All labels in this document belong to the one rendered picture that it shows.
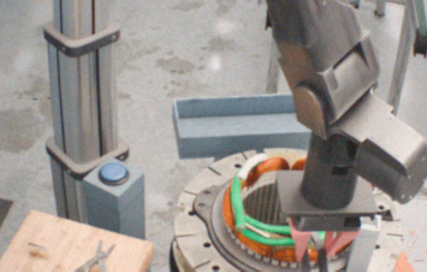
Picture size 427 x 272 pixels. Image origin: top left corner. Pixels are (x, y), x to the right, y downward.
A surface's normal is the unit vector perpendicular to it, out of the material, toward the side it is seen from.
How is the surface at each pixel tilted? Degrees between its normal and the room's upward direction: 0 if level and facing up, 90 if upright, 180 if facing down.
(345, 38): 76
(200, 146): 90
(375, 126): 20
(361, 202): 1
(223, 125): 0
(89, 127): 90
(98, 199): 90
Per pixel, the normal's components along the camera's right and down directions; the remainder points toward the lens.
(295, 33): -0.74, 0.47
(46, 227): 0.05, -0.79
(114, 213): -0.51, 0.51
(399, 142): -0.14, -0.57
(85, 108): 0.67, 0.48
